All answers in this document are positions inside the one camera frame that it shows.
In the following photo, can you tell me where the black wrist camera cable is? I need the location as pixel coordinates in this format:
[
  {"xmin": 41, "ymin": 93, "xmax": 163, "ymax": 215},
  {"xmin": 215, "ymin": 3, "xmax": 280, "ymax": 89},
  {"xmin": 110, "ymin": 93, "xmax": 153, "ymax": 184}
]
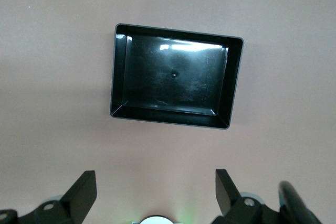
[{"xmin": 277, "ymin": 180, "xmax": 324, "ymax": 224}]

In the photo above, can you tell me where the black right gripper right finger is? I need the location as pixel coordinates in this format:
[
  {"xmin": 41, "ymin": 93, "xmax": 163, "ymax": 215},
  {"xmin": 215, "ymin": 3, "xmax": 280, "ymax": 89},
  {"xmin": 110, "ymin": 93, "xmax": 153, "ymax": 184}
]
[{"xmin": 212, "ymin": 168, "xmax": 283, "ymax": 224}]

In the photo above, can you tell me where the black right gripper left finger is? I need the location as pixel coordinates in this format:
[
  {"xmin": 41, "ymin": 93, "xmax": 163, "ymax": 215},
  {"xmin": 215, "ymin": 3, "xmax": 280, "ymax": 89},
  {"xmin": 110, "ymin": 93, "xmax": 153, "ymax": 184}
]
[{"xmin": 0, "ymin": 170, "xmax": 97, "ymax": 224}]

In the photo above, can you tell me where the large table cover mat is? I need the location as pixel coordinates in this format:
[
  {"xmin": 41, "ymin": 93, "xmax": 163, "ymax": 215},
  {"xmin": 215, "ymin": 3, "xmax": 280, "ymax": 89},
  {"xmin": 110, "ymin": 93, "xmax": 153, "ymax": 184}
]
[{"xmin": 0, "ymin": 0, "xmax": 336, "ymax": 224}]

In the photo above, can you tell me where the black plastic box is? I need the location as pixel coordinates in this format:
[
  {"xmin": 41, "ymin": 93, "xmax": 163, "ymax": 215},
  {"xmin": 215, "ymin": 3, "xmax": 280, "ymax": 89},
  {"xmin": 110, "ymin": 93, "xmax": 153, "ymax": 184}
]
[{"xmin": 109, "ymin": 23, "xmax": 245, "ymax": 130}]

